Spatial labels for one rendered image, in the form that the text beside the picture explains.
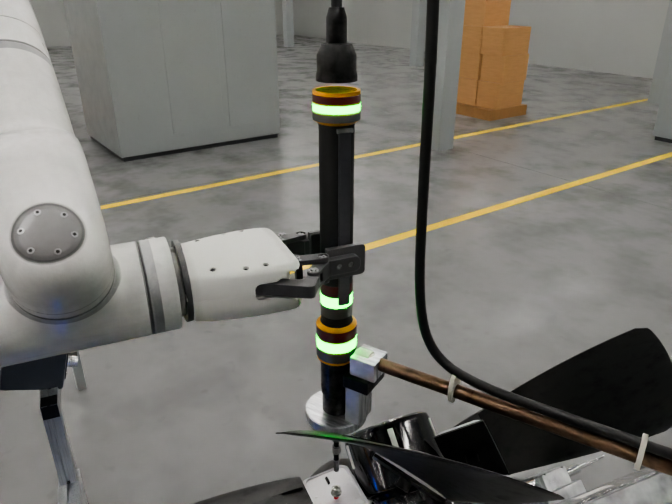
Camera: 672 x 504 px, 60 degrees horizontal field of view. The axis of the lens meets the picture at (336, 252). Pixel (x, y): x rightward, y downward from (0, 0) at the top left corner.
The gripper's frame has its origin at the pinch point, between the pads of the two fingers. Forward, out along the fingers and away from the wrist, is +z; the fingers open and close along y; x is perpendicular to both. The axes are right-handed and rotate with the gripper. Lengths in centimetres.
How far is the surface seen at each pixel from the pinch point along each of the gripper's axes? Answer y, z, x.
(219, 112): -633, 125, -112
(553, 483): 3, 34, -43
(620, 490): 10, 37, -38
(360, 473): -0.9, 3.6, -31.9
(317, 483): -3.2, -1.4, -33.8
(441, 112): -511, 351, -109
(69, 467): -52, -35, -62
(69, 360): -61, -32, -44
